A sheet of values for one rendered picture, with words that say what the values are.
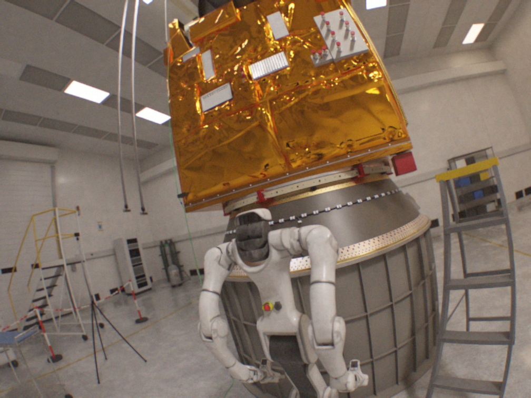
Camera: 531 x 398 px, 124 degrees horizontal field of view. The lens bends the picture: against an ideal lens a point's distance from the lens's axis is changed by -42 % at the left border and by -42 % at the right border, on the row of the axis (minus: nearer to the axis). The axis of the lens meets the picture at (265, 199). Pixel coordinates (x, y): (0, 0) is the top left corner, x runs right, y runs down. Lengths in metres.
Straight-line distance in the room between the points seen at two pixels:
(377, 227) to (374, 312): 0.57
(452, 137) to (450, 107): 0.98
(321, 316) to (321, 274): 0.13
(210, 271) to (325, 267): 0.47
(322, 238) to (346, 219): 0.87
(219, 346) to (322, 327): 0.44
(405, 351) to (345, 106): 1.86
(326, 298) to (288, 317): 0.26
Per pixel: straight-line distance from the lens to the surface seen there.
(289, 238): 0.84
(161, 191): 10.13
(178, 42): 3.03
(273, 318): 0.97
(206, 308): 0.96
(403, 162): 1.82
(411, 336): 2.02
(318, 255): 0.76
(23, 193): 8.29
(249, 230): 0.85
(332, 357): 0.78
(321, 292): 0.72
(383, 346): 1.86
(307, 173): 1.78
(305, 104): 1.87
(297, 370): 1.11
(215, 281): 0.99
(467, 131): 8.40
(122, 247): 8.72
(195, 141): 2.22
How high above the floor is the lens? 1.51
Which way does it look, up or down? 5 degrees up
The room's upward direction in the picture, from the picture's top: 13 degrees counter-clockwise
